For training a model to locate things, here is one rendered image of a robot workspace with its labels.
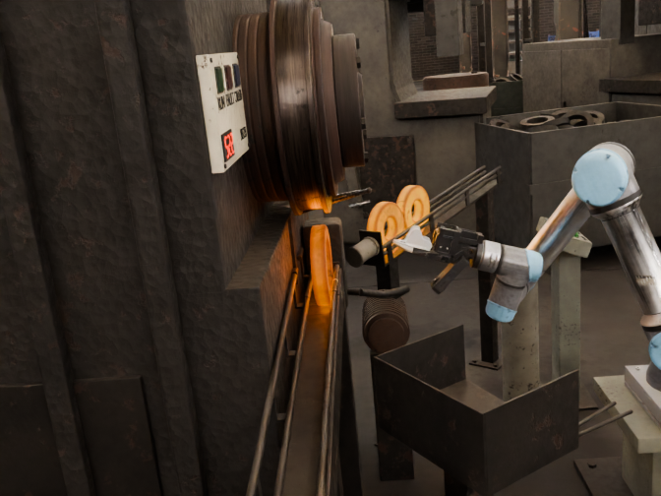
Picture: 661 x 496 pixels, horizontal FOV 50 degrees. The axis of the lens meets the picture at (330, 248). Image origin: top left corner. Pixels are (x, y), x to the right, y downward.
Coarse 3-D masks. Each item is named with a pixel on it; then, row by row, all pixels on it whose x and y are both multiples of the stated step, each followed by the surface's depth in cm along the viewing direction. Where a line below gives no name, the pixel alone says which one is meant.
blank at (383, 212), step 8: (376, 208) 205; (384, 208) 205; (392, 208) 209; (376, 216) 203; (384, 216) 205; (392, 216) 209; (400, 216) 212; (368, 224) 204; (376, 224) 203; (384, 224) 206; (392, 224) 212; (400, 224) 213; (384, 232) 206; (392, 232) 212; (384, 240) 206
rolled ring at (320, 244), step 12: (312, 228) 161; (324, 228) 160; (312, 240) 157; (324, 240) 157; (312, 252) 156; (324, 252) 156; (312, 264) 156; (324, 264) 155; (312, 276) 156; (324, 276) 156; (324, 288) 157; (324, 300) 160
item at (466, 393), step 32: (384, 352) 123; (416, 352) 127; (448, 352) 131; (384, 384) 121; (416, 384) 112; (448, 384) 132; (544, 384) 107; (576, 384) 111; (384, 416) 123; (416, 416) 115; (448, 416) 107; (480, 416) 101; (512, 416) 104; (544, 416) 108; (576, 416) 112; (416, 448) 117; (448, 448) 109; (480, 448) 102; (512, 448) 105; (544, 448) 109; (576, 448) 114; (448, 480) 124; (480, 480) 104; (512, 480) 106
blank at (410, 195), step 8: (400, 192) 217; (408, 192) 215; (416, 192) 218; (424, 192) 222; (400, 200) 215; (408, 200) 215; (416, 200) 219; (424, 200) 223; (400, 208) 214; (408, 208) 216; (416, 208) 224; (424, 208) 223; (408, 216) 216; (416, 216) 223; (424, 216) 223; (408, 224) 216
